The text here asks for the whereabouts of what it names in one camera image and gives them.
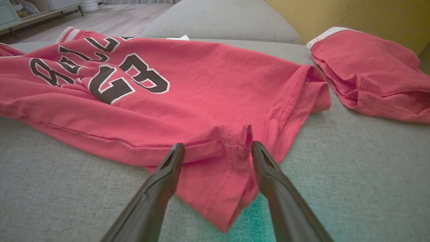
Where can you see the yellow sofa backrest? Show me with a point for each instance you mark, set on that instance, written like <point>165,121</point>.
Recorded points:
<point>369,16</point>

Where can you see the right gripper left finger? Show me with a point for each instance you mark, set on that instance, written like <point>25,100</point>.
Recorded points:
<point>151,201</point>

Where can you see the low cabinet with teal drawer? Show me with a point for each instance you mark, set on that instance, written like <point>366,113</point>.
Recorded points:
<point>10,13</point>

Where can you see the red basketball jersey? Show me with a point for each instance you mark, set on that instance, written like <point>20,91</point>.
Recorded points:
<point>201,84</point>

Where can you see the red shorts with white stripes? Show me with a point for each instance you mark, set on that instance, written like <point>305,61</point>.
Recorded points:
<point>369,67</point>

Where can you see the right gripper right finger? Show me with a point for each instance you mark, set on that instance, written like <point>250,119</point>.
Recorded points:
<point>285,205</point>

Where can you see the small grey sofa cushion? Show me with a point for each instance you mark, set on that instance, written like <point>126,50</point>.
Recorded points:
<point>221,20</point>

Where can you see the white ribbed round object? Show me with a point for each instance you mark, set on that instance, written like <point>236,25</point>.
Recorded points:
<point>90,5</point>

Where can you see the large grey sofa seat cushion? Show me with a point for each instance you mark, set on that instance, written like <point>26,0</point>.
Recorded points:
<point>352,174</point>

